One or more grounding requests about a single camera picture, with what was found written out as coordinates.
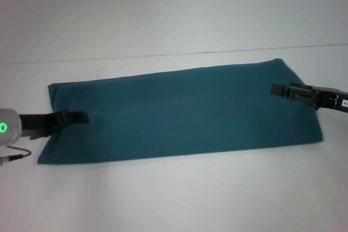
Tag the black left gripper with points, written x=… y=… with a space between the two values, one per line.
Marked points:
x=38 y=122

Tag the teal t-shirt with FREE print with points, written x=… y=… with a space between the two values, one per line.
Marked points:
x=176 y=112

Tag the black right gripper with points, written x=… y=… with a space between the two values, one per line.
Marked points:
x=320 y=99

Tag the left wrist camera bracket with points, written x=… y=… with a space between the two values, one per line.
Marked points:
x=35 y=135

